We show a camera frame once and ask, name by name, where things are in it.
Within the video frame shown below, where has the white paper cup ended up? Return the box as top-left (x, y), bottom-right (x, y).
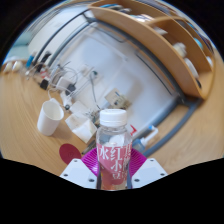
top-left (36, 100), bottom-right (65, 137)

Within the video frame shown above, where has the white power adapter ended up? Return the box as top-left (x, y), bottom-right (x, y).
top-left (56, 76), bottom-right (70, 91)

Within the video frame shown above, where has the wooden shelf unit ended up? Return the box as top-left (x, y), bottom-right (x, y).
top-left (88, 0), bottom-right (216, 100)

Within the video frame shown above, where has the small blue bottle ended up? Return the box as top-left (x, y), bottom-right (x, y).
top-left (25, 53), bottom-right (36, 69)

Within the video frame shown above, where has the grey metal desk frame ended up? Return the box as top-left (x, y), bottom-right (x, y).
top-left (31, 6), bottom-right (204, 158)

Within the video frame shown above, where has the flat round red coaster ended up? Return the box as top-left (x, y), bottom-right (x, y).
top-left (58, 143), bottom-right (83, 165)

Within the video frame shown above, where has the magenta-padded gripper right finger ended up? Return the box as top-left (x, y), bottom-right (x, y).
top-left (128, 148), bottom-right (169, 190)

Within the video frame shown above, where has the pink-labelled clear drink bottle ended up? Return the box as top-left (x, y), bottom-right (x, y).
top-left (95, 108), bottom-right (133, 191)

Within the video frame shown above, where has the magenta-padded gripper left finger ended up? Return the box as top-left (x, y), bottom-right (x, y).
top-left (59, 148), bottom-right (100, 190)

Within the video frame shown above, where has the white tissue pack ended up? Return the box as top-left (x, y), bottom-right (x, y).
top-left (64, 100), bottom-right (98, 144)

